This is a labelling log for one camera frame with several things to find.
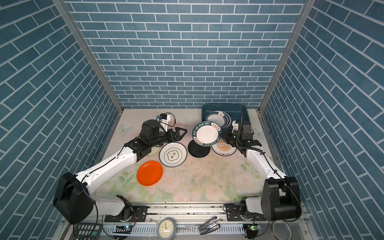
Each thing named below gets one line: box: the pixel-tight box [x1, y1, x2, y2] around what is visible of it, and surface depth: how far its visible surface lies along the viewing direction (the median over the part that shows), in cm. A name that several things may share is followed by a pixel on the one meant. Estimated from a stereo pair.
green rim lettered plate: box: [192, 121, 222, 147], surface depth 90 cm
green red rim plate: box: [204, 110, 232, 129], surface depth 115 cm
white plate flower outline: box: [159, 142, 188, 168], surface depth 96 cm
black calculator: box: [69, 222, 103, 240], surface depth 69 cm
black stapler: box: [198, 216, 221, 235], surface depth 70 cm
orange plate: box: [137, 160, 163, 187], surface depth 89 cm
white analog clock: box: [157, 217, 177, 240], surface depth 68 cm
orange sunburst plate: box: [211, 138, 237, 157], surface depth 98 cm
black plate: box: [188, 139, 211, 158], surface depth 98 cm
